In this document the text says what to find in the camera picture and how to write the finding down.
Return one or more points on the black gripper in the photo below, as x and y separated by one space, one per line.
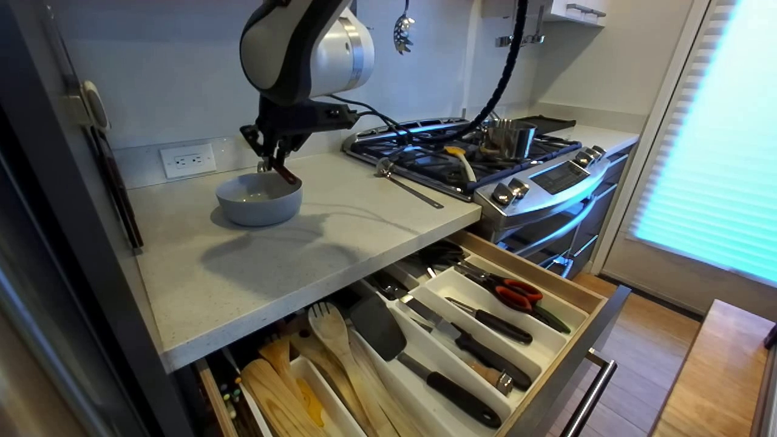
299 117

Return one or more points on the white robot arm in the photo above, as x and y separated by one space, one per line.
299 49

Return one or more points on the grey bowl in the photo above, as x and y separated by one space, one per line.
258 208

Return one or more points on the black spatula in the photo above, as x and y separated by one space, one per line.
377 328

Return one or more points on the wooden spatula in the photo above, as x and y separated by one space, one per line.
271 402

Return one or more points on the wooden kitchen drawer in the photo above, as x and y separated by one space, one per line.
559 355

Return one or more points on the metal ladle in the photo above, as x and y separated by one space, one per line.
409 189

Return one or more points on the long wooden spoon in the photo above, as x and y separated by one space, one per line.
332 323

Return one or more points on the hanging slotted spoon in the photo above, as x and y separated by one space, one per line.
405 33

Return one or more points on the stainless steel pot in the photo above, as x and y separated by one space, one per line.
518 142

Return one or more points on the stainless refrigerator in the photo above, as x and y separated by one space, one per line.
39 283

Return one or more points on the stainless gas stove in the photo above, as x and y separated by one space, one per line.
535 190

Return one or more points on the orange and black scissors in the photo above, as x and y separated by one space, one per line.
518 294

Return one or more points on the metal and brown tool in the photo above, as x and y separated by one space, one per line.
493 379

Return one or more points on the white upper cabinet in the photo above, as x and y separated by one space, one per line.
577 10

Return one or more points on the white window blind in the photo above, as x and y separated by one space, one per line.
712 146

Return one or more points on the wooden platform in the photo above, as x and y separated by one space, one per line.
712 379

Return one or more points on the white wall outlet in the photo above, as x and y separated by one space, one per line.
187 161

